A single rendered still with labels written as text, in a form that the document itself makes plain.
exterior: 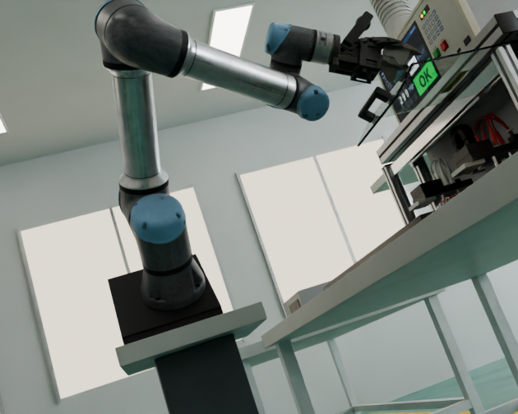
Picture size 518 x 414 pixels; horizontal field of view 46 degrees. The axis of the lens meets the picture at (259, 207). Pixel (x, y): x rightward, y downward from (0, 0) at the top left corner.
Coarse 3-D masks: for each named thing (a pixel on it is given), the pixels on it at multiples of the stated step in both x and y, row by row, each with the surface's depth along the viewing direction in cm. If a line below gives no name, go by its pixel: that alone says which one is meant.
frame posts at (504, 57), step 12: (504, 48) 124; (504, 60) 122; (516, 60) 123; (504, 72) 124; (516, 72) 123; (516, 84) 121; (516, 96) 122; (384, 168) 182; (420, 168) 183; (396, 180) 180; (420, 180) 184; (432, 180) 182; (396, 192) 179; (396, 204) 180; (408, 204) 178; (432, 204) 180; (408, 216) 177
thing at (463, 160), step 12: (468, 144) 135; (480, 144) 136; (504, 144) 137; (516, 144) 137; (456, 156) 139; (468, 156) 135; (480, 156) 134; (492, 156) 136; (504, 156) 139; (456, 168) 140; (468, 168) 135
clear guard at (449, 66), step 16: (480, 48) 124; (512, 48) 130; (416, 64) 121; (432, 64) 123; (448, 64) 126; (464, 64) 129; (480, 64) 132; (400, 80) 122; (416, 80) 129; (432, 80) 132; (448, 80) 135; (464, 80) 138; (400, 96) 134; (416, 96) 137; (432, 96) 141; (448, 96) 145; (384, 112) 124; (400, 112) 144; (368, 128) 134
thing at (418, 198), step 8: (424, 184) 158; (432, 184) 158; (440, 184) 158; (456, 184) 159; (464, 184) 159; (416, 192) 160; (424, 192) 156; (432, 192) 157; (440, 192) 157; (448, 192) 160; (456, 192) 159; (416, 200) 161; (424, 200) 156; (432, 200) 158; (416, 208) 160
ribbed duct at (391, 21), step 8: (376, 0) 308; (384, 0) 305; (392, 0) 302; (400, 0) 302; (376, 8) 309; (384, 8) 303; (392, 8) 300; (400, 8) 299; (408, 8) 300; (384, 16) 303; (392, 16) 299; (400, 16) 296; (408, 16) 296; (384, 24) 303; (392, 24) 298; (400, 24) 294; (392, 32) 297
